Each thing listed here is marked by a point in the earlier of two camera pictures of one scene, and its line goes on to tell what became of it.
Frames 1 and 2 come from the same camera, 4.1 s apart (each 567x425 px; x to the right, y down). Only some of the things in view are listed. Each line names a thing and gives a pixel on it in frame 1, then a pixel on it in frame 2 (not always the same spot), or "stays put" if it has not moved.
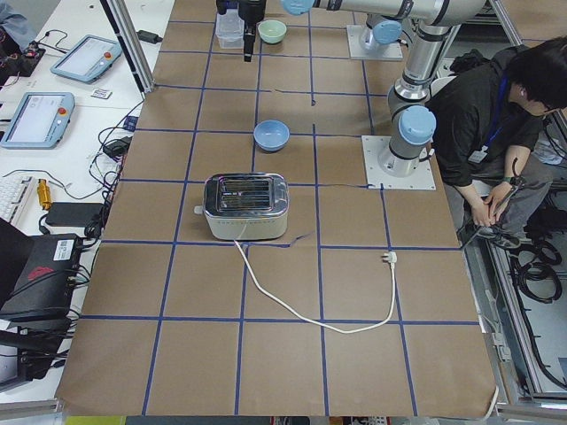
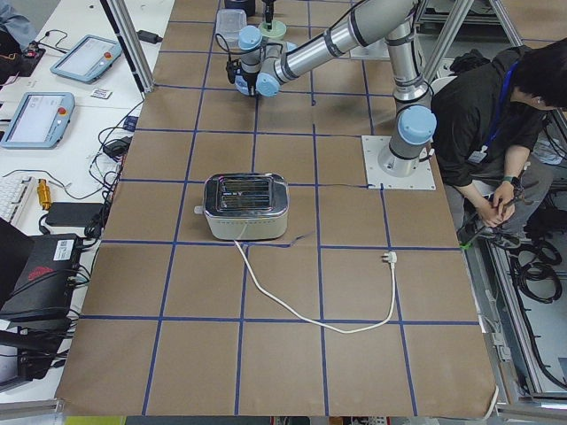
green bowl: x=272 y=31 stays put
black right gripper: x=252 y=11 → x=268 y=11
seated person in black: x=485 y=124 stays put
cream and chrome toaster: x=245 y=206 stays put
